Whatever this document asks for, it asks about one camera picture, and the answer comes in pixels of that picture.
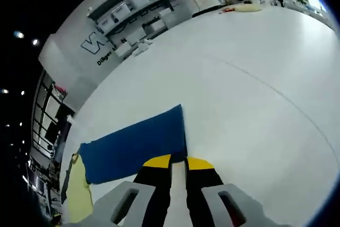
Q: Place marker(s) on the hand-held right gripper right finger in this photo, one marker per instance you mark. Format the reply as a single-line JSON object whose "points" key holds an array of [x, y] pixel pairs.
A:
{"points": [[202, 192]]}

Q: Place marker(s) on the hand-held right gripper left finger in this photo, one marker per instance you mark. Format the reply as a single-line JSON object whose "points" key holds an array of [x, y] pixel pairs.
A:
{"points": [[156, 189]]}

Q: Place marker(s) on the yellow blue grey garment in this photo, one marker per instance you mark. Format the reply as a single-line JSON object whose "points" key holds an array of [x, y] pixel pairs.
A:
{"points": [[132, 147]]}

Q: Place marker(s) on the hanging red clothing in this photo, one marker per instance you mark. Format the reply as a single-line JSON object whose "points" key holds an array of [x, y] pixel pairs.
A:
{"points": [[59, 90]]}

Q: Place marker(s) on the white crumpled cloth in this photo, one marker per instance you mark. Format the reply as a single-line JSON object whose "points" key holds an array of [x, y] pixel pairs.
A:
{"points": [[143, 48]]}

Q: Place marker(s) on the grey shelf unit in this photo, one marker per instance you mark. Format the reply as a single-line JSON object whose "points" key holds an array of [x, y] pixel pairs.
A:
{"points": [[132, 17]]}

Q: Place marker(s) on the small red object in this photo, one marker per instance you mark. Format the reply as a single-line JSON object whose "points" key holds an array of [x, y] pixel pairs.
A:
{"points": [[227, 11]]}

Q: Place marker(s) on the row of white storage boxes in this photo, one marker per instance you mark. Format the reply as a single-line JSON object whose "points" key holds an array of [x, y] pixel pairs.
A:
{"points": [[125, 9]]}

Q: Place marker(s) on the cream cloth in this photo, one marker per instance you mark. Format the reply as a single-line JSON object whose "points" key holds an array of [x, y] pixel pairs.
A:
{"points": [[248, 8]]}

